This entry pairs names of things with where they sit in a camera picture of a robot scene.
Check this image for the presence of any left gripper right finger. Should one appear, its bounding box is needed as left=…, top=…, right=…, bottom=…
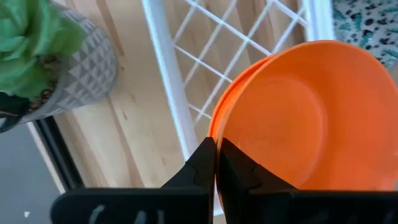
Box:
left=216, top=138, right=296, bottom=191

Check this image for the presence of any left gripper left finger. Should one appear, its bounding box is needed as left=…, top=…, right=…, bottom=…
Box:
left=161, top=136, right=216, bottom=190

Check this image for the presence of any orange plastic mini bowl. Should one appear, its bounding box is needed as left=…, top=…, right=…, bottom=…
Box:
left=207, top=39, right=398, bottom=215

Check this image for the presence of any floral blue ceramic bowl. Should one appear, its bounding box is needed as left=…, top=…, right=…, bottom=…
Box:
left=331, top=0, right=398, bottom=70

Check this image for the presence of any grey geometric plant pot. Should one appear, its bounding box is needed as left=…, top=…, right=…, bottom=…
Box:
left=0, top=2, right=119, bottom=125

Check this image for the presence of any dark spiky air plant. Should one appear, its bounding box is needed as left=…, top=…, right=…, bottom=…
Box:
left=0, top=91, right=31, bottom=134

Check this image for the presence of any green succulent plant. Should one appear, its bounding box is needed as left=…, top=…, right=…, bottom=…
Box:
left=0, top=0, right=87, bottom=101

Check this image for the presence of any white wire rack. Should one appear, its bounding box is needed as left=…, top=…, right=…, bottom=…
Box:
left=141, top=0, right=335, bottom=217

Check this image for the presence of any black aluminium table frame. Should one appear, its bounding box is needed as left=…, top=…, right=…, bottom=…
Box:
left=33, top=116, right=85, bottom=191

